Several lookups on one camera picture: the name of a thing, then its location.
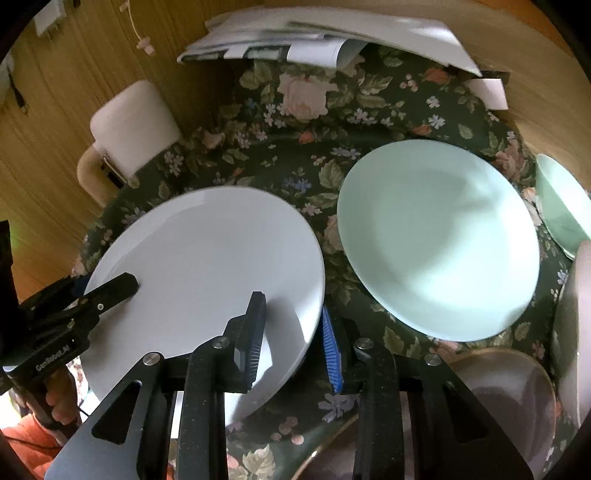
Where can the person's left hand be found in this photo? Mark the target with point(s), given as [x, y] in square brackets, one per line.
[57, 397]

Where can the dark floral tablecloth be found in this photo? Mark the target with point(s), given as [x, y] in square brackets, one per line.
[286, 147]

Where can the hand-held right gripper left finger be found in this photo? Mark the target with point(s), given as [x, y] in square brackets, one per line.
[253, 344]

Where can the pink mug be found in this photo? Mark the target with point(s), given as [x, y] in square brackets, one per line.
[129, 124]

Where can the mint green plate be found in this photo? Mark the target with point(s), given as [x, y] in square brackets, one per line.
[438, 240]

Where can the pink plate with gold rim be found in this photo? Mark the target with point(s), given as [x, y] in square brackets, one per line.
[503, 397]

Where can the person's left forearm orange sleeve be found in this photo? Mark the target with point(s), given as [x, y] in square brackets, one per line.
[27, 443]

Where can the mint green bowl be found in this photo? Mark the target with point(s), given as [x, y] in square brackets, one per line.
[561, 207]

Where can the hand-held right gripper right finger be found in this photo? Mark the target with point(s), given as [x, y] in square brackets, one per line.
[333, 360]

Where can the stack of white papers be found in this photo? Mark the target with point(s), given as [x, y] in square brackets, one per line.
[323, 32]

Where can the large white plate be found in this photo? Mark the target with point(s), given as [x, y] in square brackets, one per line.
[198, 277]

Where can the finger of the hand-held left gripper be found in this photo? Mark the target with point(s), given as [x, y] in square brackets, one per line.
[51, 295]
[113, 290]

